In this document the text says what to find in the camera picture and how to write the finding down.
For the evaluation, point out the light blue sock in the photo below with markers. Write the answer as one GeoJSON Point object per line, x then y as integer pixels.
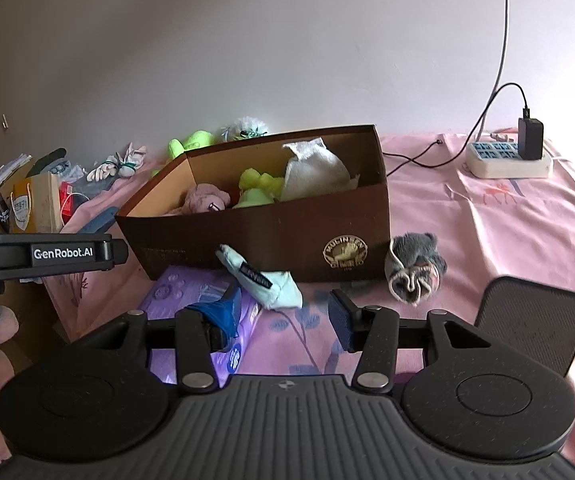
{"type": "Point", "coordinates": [267, 285]}

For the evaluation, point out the dark green object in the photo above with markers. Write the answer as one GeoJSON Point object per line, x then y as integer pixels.
{"type": "Point", "coordinates": [47, 160]}

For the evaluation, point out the black charger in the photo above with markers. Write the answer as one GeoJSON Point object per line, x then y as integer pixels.
{"type": "Point", "coordinates": [530, 140]}

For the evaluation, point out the neon green plush toy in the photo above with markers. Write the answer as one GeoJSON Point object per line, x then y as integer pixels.
{"type": "Point", "coordinates": [192, 142]}

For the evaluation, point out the blue case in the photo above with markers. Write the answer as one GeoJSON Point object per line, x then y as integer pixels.
{"type": "Point", "coordinates": [100, 219]}

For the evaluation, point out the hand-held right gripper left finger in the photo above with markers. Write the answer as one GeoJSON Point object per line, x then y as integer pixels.
{"type": "Point", "coordinates": [220, 312]}

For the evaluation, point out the brown cardboard box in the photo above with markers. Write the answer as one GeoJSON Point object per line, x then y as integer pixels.
{"type": "Point", "coordinates": [277, 240]}

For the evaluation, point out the wall switch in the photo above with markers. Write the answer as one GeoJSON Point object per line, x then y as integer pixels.
{"type": "Point", "coordinates": [4, 121]}

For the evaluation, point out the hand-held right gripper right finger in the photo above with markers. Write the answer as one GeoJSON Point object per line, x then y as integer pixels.
{"type": "Point", "coordinates": [340, 317]}

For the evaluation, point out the pink plush toy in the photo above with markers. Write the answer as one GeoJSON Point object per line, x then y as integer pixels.
{"type": "Point", "coordinates": [202, 200]}

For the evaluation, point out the red object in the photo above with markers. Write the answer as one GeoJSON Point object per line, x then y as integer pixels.
{"type": "Point", "coordinates": [66, 205]}

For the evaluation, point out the white towel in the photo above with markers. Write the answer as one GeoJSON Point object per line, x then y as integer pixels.
{"type": "Point", "coordinates": [317, 175]}

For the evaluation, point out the black mesh paddle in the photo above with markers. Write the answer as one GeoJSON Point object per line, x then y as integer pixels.
{"type": "Point", "coordinates": [532, 325]}

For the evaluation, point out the purple tissue pack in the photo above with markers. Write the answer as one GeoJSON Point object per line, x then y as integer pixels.
{"type": "Point", "coordinates": [177, 285]}

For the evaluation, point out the white fluffy toy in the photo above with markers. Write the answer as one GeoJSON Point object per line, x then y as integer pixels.
{"type": "Point", "coordinates": [247, 127]}

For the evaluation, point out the pink floral bedsheet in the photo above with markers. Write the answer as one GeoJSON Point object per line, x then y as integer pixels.
{"type": "Point", "coordinates": [492, 230]}

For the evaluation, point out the black bottle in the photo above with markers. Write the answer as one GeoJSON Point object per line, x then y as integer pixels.
{"type": "Point", "coordinates": [0, 212]}

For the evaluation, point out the white rolled socks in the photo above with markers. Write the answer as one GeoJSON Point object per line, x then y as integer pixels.
{"type": "Point", "coordinates": [117, 165]}

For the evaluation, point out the brown paper bag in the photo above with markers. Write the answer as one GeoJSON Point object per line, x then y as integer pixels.
{"type": "Point", "coordinates": [37, 205]}

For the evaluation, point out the white power strip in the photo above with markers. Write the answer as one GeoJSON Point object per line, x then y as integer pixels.
{"type": "Point", "coordinates": [492, 165]}

